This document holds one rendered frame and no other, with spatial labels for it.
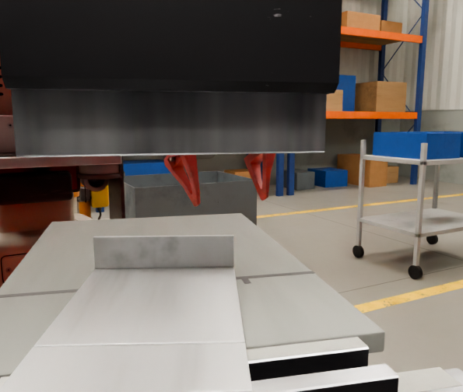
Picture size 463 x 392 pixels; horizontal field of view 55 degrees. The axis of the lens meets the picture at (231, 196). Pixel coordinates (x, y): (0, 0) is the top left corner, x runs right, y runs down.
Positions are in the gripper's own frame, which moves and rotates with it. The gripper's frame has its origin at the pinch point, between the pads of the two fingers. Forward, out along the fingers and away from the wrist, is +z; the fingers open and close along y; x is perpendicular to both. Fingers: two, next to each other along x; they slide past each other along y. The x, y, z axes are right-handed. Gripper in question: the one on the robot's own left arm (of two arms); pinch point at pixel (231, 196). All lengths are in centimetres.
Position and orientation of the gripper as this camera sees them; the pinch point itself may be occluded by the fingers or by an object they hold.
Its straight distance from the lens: 57.3
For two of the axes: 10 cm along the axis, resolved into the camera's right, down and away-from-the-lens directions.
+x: -4.0, 3.2, 8.6
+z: 2.0, 9.5, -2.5
